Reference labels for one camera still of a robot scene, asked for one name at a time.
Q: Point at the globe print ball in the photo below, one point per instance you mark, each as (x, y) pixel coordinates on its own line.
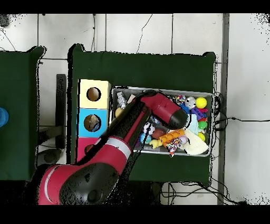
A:
(146, 138)

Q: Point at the cream knitted cloth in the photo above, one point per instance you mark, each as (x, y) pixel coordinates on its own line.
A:
(195, 144)

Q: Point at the wooden box with three holes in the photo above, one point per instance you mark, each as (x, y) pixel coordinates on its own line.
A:
(84, 91)

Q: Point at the dark green table cloth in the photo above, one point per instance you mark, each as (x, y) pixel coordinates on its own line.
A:
(147, 67)
(25, 127)

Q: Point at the light teal knitted cloth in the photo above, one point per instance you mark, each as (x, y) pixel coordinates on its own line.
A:
(194, 124)

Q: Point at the toy hamburger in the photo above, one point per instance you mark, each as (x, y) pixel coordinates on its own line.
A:
(119, 112)

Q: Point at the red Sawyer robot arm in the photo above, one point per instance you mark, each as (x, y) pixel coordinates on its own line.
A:
(160, 105)

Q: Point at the shallow clear mesh bin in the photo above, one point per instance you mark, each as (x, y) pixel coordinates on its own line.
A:
(210, 146)

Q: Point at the silver toy robot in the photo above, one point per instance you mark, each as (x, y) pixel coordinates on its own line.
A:
(121, 100)

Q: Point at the black and white soccer ball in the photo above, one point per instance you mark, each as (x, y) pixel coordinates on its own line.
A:
(148, 128)

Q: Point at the yellow smiley face ball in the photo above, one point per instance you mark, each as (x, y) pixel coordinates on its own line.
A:
(201, 137)

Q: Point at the plain yellow ball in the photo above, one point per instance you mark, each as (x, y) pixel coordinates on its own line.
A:
(201, 102)

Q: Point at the blue round disc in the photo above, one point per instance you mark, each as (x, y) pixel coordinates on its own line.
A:
(3, 117)

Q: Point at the orange toy building block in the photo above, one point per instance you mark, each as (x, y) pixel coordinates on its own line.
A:
(172, 137)

